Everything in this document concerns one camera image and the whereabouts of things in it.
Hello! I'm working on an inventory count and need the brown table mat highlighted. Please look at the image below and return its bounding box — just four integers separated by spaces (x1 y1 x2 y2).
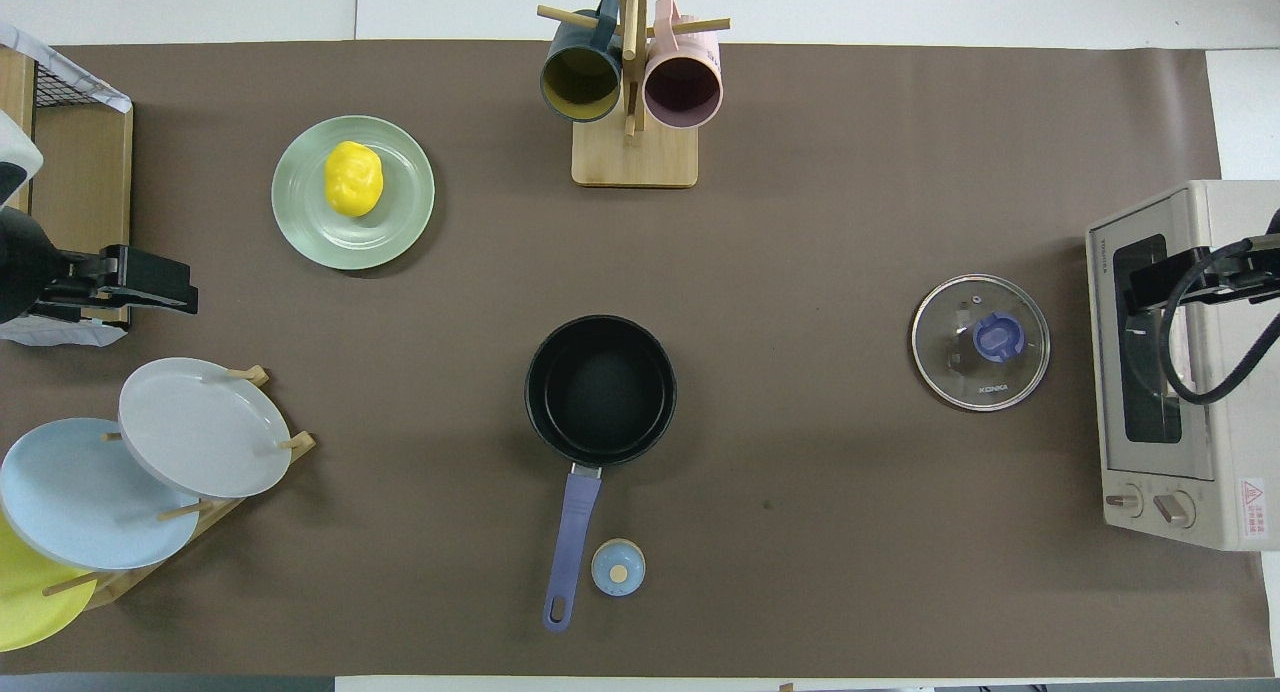
0 40 1277 678

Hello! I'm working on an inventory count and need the wooden mug tree stand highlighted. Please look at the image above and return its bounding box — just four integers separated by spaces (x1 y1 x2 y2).
537 0 731 189

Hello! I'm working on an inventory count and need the wooden shelf rack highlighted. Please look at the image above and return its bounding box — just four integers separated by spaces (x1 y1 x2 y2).
0 47 134 325

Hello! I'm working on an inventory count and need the pink ribbed mug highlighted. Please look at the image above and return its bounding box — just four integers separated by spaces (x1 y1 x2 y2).
643 0 724 130

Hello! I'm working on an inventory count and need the black wire basket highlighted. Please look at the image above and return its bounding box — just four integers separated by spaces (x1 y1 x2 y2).
33 57 103 109

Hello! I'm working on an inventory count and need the dark blue mug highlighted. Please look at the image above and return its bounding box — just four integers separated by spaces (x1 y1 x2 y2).
540 0 626 124

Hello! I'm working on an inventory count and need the grey plate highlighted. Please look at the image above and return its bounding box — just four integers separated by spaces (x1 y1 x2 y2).
118 358 293 500

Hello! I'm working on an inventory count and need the mint green plate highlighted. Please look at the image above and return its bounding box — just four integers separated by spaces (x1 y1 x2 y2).
271 115 436 271

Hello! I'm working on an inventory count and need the wooden plate rack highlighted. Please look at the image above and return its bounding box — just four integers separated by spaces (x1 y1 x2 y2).
40 365 317 611

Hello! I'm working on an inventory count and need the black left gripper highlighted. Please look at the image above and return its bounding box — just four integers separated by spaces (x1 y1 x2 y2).
40 244 199 320

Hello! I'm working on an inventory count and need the white patterned cloth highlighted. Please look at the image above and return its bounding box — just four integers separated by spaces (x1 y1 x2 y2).
0 22 133 114

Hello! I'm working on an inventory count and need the yellow plate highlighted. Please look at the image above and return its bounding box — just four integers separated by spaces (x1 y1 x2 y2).
0 512 98 653

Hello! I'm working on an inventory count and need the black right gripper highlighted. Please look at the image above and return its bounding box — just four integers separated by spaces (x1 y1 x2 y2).
1125 235 1280 319

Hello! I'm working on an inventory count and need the small blue round lid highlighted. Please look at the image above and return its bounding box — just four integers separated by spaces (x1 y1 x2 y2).
591 539 647 598

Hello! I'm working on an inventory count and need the black pot purple handle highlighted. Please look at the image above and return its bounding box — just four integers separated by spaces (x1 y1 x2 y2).
524 314 679 633

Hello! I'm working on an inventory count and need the light blue plate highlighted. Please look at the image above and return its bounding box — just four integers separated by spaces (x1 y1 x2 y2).
0 418 201 572

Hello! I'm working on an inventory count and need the glass lid blue knob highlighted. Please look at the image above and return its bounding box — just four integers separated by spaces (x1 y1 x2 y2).
910 274 1052 413

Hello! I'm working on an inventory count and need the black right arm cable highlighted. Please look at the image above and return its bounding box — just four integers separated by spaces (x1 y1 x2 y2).
1158 242 1280 406

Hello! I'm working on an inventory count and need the beige toaster oven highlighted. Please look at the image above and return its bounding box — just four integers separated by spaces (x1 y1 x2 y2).
1086 180 1280 553

